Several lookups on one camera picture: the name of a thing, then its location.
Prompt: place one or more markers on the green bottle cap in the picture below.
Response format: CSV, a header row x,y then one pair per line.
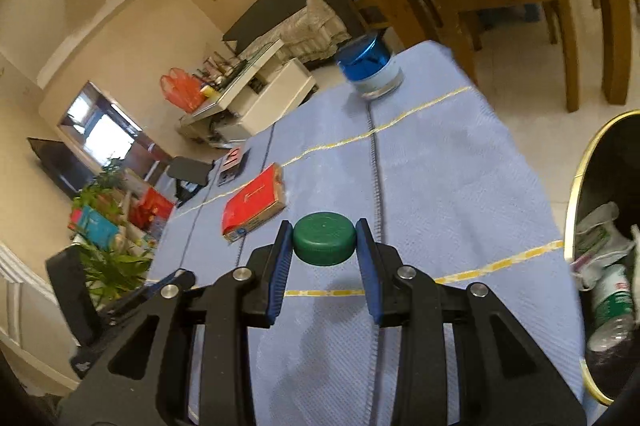
x,y
325,238

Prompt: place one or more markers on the red cardboard box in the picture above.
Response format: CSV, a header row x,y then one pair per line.
x,y
250,201

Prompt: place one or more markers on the blue gift box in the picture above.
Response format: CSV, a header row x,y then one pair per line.
x,y
97,224

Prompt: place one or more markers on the white coffee table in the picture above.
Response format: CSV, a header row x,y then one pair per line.
x,y
270,101

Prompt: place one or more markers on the green pothos plant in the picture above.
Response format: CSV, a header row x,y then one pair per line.
x,y
102,188

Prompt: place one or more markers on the clear green-label plastic bottle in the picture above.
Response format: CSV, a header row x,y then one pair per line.
x,y
612,301

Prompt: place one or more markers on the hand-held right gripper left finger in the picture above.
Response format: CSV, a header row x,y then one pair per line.
x,y
282,271

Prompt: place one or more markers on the black flat television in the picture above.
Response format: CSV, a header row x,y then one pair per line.
x,y
60,164

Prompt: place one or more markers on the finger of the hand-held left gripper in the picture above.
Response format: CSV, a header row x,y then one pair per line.
x,y
140,297

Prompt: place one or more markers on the black gold-rimmed trash bin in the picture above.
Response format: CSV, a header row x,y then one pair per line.
x,y
600,146

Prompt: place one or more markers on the blue striped tablecloth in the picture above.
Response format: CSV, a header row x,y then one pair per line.
x,y
440,166

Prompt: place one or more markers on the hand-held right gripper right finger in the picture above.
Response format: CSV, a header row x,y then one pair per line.
x,y
367,276

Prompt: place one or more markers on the yellow cup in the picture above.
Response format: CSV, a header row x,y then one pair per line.
x,y
208,91

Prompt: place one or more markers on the red black small packet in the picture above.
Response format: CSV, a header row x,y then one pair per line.
x,y
232,164

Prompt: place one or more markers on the green lucky bamboo plant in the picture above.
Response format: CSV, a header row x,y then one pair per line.
x,y
117,268

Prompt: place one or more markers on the black wifi router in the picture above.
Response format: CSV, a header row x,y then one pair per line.
x,y
237,69

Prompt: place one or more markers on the red gift box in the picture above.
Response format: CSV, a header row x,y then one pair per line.
x,y
150,207

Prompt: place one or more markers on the blue-lidded jar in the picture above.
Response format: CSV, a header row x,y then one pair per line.
x,y
367,61

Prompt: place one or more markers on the beige lace sofa cover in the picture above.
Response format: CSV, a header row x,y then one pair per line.
x,y
320,26

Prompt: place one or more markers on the dark grey sofa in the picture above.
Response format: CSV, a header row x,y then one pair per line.
x,y
260,21

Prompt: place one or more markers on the orange plastic bag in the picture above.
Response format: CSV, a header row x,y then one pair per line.
x,y
182,89

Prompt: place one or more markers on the wooden balcony doorway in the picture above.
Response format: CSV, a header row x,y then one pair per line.
x,y
100,126

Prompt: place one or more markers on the white low cabinet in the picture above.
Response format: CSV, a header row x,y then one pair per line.
x,y
20,306

